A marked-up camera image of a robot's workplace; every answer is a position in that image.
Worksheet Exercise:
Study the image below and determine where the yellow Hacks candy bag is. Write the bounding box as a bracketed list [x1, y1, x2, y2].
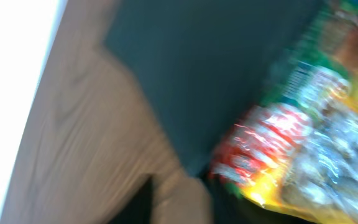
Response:
[246, 104, 358, 223]

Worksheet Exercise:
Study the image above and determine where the green red snack bar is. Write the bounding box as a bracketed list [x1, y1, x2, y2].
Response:
[210, 60, 351, 200]

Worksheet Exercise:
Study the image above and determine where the dark green gift box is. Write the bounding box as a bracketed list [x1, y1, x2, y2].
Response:
[105, 0, 322, 176]

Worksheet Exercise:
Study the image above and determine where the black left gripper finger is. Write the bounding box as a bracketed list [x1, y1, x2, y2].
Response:
[151, 169, 213, 224]

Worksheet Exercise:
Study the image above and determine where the green Haribo gummy bag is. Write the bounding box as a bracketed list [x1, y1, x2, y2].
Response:
[296, 0, 358, 119]

